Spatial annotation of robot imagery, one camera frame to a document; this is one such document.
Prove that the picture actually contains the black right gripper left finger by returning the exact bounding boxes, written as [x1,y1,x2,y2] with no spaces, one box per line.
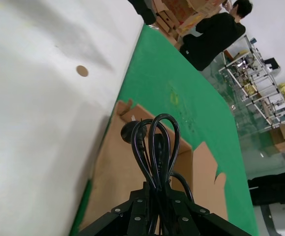
[68,182,155,236]

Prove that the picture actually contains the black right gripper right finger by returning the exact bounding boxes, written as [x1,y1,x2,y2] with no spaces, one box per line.
[167,188,253,236]

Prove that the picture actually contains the black power cable with plug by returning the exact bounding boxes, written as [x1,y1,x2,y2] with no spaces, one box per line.
[120,113,196,236]

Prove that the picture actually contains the open brown cardboard box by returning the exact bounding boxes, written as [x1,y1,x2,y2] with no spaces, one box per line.
[80,98,229,232]

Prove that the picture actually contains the black bag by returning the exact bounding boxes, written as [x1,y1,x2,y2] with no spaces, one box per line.
[247,171,285,207]

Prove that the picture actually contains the open cardboard boxes on floor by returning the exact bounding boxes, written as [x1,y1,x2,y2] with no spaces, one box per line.
[269,122,285,155]

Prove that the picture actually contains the green table cloth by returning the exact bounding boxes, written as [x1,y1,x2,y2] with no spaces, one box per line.
[68,23,260,236]

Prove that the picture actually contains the white pipe shelving rack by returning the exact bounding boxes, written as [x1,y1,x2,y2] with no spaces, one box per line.
[218,34,285,128]

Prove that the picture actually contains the white table cloth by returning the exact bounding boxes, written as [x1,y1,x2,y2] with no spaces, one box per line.
[0,0,144,236]

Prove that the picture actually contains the round brown cardboard disc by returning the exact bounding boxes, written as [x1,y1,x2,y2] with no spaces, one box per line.
[76,65,89,77]

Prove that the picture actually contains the person in black shirt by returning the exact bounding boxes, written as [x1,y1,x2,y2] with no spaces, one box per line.
[179,0,247,72]

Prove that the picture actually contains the flat brown cardboard boxes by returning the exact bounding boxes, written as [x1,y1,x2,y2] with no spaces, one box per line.
[152,0,181,45]

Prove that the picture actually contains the printed cardboard carton stack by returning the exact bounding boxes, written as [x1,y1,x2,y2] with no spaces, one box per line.
[162,0,229,36]

